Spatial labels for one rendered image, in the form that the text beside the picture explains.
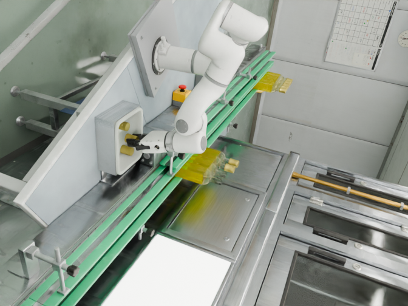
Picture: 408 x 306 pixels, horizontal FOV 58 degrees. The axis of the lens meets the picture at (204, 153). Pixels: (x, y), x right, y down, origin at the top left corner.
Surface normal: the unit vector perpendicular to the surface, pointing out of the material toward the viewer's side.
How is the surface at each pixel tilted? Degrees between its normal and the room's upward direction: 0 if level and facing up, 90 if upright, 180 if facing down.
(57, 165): 0
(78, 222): 90
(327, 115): 90
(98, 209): 90
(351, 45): 90
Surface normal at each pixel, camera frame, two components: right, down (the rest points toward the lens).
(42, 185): 0.92, 0.27
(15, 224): 0.09, -0.85
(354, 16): -0.39, 0.45
